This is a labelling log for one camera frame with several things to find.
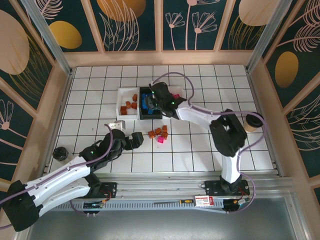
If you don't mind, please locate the black plastic container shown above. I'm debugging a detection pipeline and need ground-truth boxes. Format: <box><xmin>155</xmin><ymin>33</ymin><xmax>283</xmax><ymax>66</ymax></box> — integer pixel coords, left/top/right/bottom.
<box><xmin>138</xmin><ymin>86</ymin><xmax>164</xmax><ymax>120</ymax></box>

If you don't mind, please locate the paper coffee cup black lid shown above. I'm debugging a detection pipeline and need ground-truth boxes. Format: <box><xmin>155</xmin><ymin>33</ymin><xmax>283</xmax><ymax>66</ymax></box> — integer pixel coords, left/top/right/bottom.
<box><xmin>243</xmin><ymin>111</ymin><xmax>265</xmax><ymax>133</ymax></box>

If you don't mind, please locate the grey slotted cable duct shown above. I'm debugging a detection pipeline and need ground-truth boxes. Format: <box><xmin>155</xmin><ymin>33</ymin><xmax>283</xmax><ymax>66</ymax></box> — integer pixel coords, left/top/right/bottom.
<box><xmin>48</xmin><ymin>199</ymin><xmax>226</xmax><ymax>214</ymax></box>

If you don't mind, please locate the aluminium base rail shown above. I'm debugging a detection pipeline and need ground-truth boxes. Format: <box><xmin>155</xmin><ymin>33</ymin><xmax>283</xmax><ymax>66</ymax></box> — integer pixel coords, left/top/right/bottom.
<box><xmin>93</xmin><ymin>172</ymin><xmax>293</xmax><ymax>201</ymax></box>

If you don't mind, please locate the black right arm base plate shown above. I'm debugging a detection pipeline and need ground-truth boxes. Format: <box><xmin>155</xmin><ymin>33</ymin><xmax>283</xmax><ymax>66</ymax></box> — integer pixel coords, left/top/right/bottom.
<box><xmin>199</xmin><ymin>179</ymin><xmax>251</xmax><ymax>197</ymax></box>

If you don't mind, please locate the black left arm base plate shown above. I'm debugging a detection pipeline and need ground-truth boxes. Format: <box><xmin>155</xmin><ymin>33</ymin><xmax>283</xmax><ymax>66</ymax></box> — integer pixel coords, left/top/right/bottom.
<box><xmin>98</xmin><ymin>181</ymin><xmax>118</xmax><ymax>200</ymax></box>

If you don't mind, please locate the grey metal base sheet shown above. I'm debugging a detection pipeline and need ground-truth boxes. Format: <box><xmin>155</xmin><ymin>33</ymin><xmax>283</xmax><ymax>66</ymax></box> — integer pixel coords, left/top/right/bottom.
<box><xmin>26</xmin><ymin>197</ymin><xmax>305</xmax><ymax>240</ymax></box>

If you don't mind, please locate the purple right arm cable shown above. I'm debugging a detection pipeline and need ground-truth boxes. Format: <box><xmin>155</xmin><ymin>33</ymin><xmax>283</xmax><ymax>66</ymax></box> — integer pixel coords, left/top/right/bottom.
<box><xmin>149</xmin><ymin>71</ymin><xmax>266</xmax><ymax>216</ymax></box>

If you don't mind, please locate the translucent white container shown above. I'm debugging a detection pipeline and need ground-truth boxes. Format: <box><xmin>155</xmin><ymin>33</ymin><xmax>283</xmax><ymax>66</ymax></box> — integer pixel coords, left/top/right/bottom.
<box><xmin>161</xmin><ymin>85</ymin><xmax>187</xmax><ymax>117</ymax></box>

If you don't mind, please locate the screwdriver yellow black handle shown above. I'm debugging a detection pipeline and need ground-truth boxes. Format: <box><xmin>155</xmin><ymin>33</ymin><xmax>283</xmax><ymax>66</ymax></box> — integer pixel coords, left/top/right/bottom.
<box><xmin>153</xmin><ymin>199</ymin><xmax>195</xmax><ymax>205</ymax></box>

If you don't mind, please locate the white plastic container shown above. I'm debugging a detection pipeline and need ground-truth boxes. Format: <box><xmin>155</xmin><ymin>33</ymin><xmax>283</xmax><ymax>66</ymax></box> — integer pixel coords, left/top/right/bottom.
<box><xmin>116</xmin><ymin>86</ymin><xmax>141</xmax><ymax>120</ymax></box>

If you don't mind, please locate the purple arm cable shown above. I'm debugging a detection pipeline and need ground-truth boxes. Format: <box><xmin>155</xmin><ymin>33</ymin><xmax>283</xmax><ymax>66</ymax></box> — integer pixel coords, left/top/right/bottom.
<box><xmin>0</xmin><ymin>123</ymin><xmax>115</xmax><ymax>230</ymax></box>
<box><xmin>149</xmin><ymin>71</ymin><xmax>266</xmax><ymax>216</ymax></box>

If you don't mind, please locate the aluminium frame post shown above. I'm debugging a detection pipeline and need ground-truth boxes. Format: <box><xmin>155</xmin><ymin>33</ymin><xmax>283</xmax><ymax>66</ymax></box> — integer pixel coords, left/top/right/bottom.
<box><xmin>19</xmin><ymin>0</ymin><xmax>74</xmax><ymax>76</ymax></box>
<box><xmin>244</xmin><ymin>0</ymin><xmax>294</xmax><ymax>74</ymax></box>

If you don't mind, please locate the red white small box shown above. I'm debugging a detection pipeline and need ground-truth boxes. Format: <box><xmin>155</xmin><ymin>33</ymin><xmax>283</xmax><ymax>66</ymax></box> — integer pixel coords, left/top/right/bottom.
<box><xmin>194</xmin><ymin>195</ymin><xmax>215</xmax><ymax>207</ymax></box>

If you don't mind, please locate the small bottle black cap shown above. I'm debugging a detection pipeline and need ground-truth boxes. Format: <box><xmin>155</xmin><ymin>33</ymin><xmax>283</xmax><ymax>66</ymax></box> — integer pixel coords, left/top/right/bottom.
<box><xmin>53</xmin><ymin>146</ymin><xmax>75</xmax><ymax>162</ymax></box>

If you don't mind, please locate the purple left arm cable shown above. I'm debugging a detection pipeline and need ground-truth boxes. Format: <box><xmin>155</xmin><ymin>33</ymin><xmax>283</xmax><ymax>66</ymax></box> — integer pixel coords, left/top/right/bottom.
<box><xmin>0</xmin><ymin>123</ymin><xmax>115</xmax><ymax>230</ymax></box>

